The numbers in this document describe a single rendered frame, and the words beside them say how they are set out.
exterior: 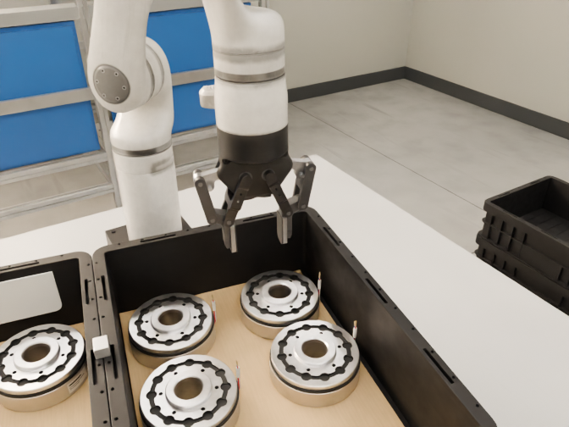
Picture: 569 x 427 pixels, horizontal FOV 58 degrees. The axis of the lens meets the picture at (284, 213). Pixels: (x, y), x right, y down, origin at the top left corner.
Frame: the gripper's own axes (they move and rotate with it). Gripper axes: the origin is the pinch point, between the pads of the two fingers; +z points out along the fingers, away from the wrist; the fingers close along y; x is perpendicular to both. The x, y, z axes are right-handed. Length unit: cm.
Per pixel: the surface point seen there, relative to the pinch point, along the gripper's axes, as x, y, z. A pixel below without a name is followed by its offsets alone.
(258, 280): 3.8, 0.6, 10.2
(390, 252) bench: 24.4, 31.9, 26.3
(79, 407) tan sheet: -8.4, -22.4, 12.9
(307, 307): -3.4, 5.3, 10.0
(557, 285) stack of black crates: 27, 81, 49
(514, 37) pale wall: 243, 229, 45
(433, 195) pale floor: 150, 124, 96
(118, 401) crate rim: -17.4, -16.6, 3.1
